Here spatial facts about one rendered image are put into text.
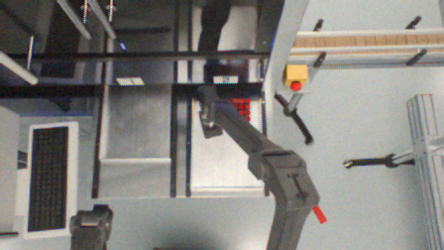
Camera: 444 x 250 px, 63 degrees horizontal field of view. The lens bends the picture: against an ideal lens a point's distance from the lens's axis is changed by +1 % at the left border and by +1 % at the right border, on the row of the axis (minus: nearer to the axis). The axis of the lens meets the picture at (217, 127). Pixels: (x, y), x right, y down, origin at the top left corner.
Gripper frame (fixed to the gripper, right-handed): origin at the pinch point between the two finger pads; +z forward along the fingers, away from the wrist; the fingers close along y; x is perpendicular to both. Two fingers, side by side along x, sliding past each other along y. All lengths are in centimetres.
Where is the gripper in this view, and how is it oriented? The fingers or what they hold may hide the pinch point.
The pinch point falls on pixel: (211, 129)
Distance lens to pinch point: 133.0
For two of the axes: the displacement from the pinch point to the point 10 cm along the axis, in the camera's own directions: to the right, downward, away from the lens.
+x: -9.7, 2.4, -0.4
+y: -2.4, -9.4, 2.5
